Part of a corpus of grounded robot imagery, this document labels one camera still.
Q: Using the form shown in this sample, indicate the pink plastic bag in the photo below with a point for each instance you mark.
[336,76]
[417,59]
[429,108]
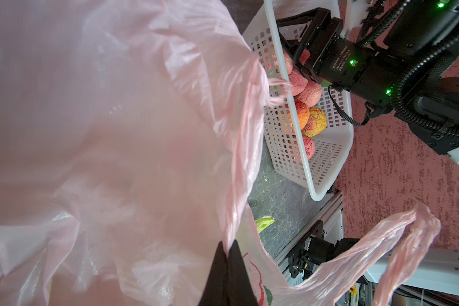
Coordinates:
[130,138]

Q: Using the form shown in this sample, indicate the white plastic basket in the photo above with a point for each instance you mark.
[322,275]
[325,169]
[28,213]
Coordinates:
[282,135]

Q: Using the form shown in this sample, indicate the green plastic bag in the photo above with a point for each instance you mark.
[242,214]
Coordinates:
[263,223]

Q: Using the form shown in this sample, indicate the orange yellow peach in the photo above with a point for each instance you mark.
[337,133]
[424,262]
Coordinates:
[316,123]

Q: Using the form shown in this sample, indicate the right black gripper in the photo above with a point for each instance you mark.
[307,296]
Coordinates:
[312,39]

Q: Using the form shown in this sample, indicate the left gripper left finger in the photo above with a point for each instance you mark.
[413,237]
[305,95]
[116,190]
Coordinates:
[215,292]

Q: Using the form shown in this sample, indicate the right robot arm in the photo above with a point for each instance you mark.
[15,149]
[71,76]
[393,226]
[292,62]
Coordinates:
[423,38]

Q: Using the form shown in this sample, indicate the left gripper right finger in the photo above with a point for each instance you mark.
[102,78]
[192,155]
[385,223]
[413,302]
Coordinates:
[238,286]

